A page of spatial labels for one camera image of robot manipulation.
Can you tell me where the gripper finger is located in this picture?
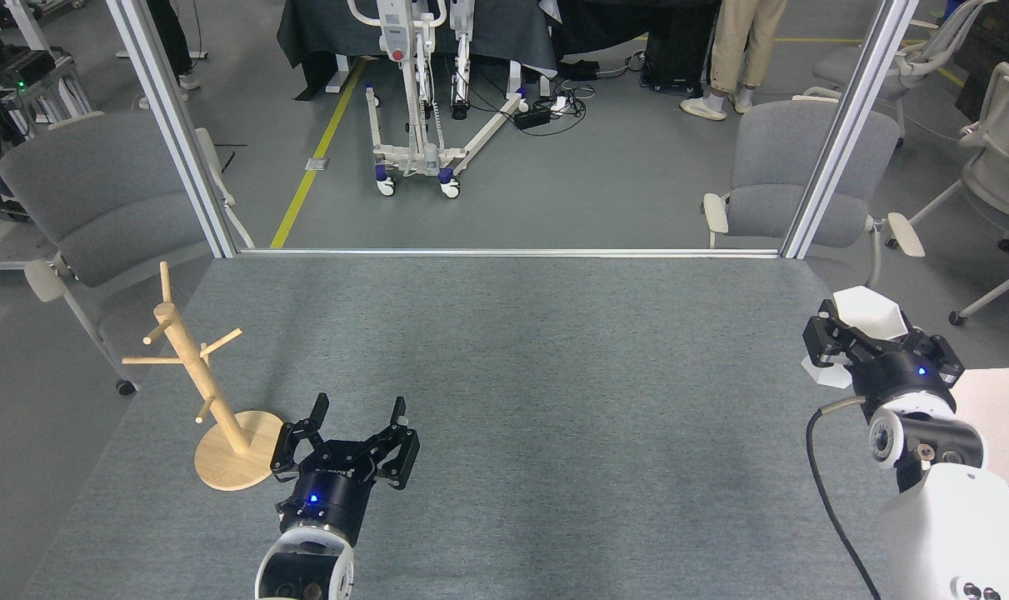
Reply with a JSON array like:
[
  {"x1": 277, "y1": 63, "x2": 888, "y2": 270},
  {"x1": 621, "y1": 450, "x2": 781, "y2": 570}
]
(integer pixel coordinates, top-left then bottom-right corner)
[
  {"x1": 802, "y1": 300, "x2": 876, "y2": 368},
  {"x1": 892, "y1": 329, "x2": 966, "y2": 386},
  {"x1": 358, "y1": 397, "x2": 422, "y2": 490},
  {"x1": 271, "y1": 394, "x2": 330, "y2": 480}
]

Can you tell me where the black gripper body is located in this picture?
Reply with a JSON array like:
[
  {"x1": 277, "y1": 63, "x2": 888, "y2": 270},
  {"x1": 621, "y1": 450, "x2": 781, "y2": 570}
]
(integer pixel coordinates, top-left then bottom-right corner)
[
  {"x1": 852, "y1": 350, "x2": 959, "y2": 409},
  {"x1": 277, "y1": 457, "x2": 380, "y2": 547}
]

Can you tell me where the white hexagonal cup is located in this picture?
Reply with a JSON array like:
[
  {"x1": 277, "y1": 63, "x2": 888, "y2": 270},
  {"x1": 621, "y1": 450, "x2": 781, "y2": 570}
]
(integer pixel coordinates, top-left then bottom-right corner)
[{"x1": 800, "y1": 286, "x2": 905, "y2": 391}]

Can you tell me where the wooden cup rack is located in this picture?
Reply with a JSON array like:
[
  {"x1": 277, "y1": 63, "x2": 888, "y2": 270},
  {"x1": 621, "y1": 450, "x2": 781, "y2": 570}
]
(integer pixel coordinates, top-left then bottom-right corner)
[{"x1": 121, "y1": 261, "x2": 290, "y2": 493}]

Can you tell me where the white desk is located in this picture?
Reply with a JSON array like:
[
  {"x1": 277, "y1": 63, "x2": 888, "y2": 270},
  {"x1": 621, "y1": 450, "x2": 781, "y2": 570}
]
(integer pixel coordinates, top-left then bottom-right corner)
[{"x1": 946, "y1": 367, "x2": 1009, "y2": 600}]

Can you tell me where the grey padded chair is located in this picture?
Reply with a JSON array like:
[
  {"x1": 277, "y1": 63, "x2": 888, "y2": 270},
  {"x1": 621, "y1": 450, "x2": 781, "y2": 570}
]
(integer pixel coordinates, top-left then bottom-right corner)
[
  {"x1": 702, "y1": 96, "x2": 926, "y2": 368},
  {"x1": 0, "y1": 111, "x2": 255, "y2": 397}
]

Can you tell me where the white mesh office chair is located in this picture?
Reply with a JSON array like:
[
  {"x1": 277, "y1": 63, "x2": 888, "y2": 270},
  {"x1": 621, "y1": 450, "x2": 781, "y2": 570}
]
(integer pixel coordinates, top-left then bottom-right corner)
[
  {"x1": 886, "y1": 62, "x2": 1009, "y2": 328},
  {"x1": 812, "y1": 0, "x2": 998, "y2": 147}
]

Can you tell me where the white stand on wheels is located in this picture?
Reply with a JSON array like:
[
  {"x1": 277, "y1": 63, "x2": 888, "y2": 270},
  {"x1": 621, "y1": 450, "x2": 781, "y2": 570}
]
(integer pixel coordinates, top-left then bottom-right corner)
[{"x1": 346, "y1": 0, "x2": 530, "y2": 199}]

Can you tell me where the person in dark trousers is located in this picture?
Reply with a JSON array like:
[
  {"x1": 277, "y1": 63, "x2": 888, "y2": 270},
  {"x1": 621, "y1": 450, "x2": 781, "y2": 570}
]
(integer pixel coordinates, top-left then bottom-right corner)
[{"x1": 137, "y1": 0, "x2": 202, "y2": 111}]

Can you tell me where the dark cloth covered table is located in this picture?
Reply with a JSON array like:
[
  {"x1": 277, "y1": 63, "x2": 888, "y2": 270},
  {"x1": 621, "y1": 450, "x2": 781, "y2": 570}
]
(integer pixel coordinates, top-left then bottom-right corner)
[{"x1": 277, "y1": 0, "x2": 557, "y2": 101}]

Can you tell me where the metal equipment cart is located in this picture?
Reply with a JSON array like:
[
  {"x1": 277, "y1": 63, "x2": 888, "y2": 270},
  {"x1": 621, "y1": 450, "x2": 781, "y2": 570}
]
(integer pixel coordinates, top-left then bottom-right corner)
[{"x1": 0, "y1": 42, "x2": 93, "y2": 138}]

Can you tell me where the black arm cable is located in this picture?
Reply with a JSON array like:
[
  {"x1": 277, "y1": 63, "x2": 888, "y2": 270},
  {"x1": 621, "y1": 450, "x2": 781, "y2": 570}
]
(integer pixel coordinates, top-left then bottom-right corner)
[{"x1": 806, "y1": 396, "x2": 884, "y2": 600}]

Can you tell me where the silver frame post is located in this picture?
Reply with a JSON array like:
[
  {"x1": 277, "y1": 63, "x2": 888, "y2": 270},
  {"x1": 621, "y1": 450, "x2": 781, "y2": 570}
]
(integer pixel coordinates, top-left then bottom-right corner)
[
  {"x1": 106, "y1": 0, "x2": 240, "y2": 259},
  {"x1": 781, "y1": 0, "x2": 920, "y2": 259}
]

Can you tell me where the silver frame rail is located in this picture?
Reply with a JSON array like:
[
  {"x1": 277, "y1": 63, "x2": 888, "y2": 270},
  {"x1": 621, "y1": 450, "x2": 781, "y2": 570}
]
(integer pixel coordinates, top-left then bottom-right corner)
[{"x1": 237, "y1": 247, "x2": 782, "y2": 259}]

